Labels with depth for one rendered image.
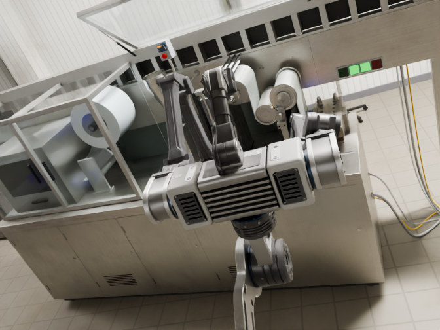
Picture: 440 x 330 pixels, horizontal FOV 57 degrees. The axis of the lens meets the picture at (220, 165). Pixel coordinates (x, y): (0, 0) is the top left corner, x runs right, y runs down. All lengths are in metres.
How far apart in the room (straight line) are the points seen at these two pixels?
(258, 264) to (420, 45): 1.61
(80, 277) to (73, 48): 2.90
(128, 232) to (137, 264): 0.29
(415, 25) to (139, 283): 2.37
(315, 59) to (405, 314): 1.51
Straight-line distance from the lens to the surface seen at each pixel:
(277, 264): 1.31
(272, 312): 2.76
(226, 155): 1.11
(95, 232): 2.88
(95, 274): 3.22
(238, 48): 2.59
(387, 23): 2.44
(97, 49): 5.16
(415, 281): 2.76
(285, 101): 2.20
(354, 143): 2.33
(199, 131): 1.70
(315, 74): 2.51
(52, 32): 5.34
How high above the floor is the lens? 2.06
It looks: 27 degrees down
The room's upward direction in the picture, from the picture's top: 22 degrees counter-clockwise
